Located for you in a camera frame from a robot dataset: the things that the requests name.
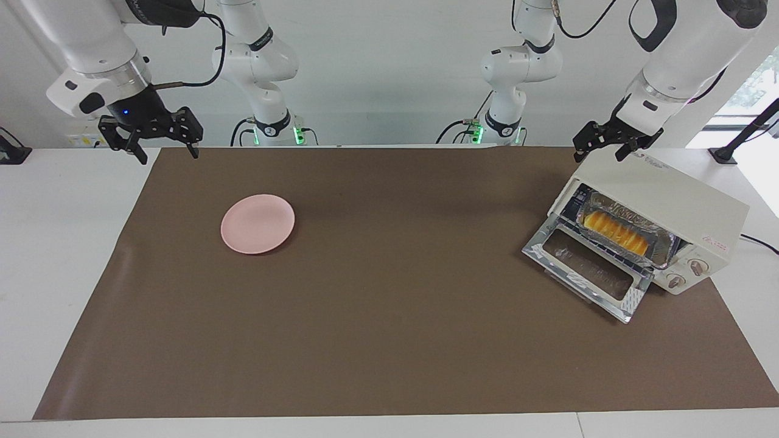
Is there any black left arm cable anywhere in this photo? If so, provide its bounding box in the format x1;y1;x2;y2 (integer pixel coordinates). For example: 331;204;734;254
545;0;615;44

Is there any glass oven door metal frame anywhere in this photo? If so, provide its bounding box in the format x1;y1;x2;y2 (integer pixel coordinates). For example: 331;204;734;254
522;213;655;325

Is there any bright window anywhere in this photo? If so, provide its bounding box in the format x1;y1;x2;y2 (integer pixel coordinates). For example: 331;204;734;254
715;49;779;131

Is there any pink round plate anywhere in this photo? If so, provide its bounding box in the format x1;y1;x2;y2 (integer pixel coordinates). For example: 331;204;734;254
220;194;296;256

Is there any black low table clamp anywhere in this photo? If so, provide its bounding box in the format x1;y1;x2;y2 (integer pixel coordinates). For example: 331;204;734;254
0;127;33;165

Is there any white toaster oven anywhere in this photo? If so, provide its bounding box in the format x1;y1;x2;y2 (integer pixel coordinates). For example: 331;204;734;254
548;146;750;296

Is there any black base cable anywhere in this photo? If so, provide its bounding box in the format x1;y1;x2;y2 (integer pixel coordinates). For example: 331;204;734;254
229;117;257;147
435;91;487;147

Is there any black left base cable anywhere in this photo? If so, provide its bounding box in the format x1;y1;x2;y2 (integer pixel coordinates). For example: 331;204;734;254
435;91;487;147

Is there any aluminium foil tray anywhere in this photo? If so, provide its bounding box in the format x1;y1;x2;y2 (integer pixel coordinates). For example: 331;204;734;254
575;191;682;270

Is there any brown table mat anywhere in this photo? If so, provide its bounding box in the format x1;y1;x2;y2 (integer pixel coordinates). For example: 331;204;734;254
33;146;779;420

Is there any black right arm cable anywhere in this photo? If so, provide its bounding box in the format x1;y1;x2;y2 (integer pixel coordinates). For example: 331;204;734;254
152;12;228;90

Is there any sliced orange bread loaf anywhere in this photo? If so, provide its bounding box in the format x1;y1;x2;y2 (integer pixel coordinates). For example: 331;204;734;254
582;209;649;258

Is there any white wall socket box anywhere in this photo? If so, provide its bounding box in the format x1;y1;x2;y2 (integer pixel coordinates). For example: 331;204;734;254
65;118;122;148

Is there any black right base cable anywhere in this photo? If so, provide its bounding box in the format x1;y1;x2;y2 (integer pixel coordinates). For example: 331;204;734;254
229;117;257;147

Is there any black oven power cord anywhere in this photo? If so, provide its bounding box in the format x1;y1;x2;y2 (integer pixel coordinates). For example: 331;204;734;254
739;234;779;256

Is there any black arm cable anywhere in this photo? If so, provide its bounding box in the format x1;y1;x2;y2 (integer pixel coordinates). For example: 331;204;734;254
152;12;228;90
545;0;615;44

